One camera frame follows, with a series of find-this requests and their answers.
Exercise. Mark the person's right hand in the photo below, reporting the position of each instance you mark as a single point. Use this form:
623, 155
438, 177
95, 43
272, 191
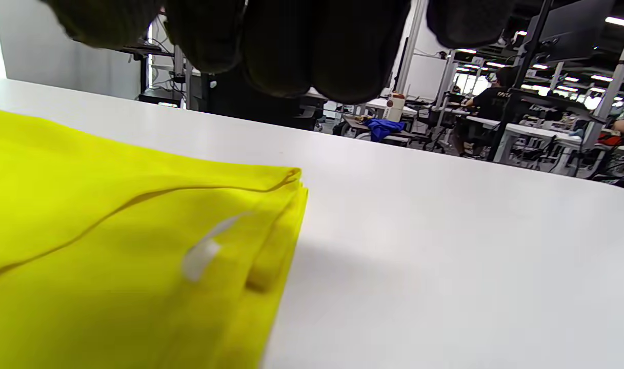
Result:
291, 41

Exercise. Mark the yellow t-shirt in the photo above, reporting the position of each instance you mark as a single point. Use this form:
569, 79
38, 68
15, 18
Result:
86, 256

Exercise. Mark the brown cart top board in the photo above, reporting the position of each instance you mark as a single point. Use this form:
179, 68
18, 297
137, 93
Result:
353, 124

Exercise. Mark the silver metal pole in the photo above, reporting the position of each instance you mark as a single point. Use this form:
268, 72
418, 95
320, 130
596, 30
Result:
188, 87

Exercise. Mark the white bottle with red label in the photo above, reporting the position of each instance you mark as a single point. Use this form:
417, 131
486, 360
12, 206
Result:
395, 108

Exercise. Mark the crumpled blue cloth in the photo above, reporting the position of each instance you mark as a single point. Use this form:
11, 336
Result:
383, 128

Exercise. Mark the black stand shelf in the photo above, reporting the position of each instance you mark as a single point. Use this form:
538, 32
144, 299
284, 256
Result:
147, 51

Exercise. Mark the white office desk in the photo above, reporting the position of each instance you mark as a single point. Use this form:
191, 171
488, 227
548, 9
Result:
527, 134

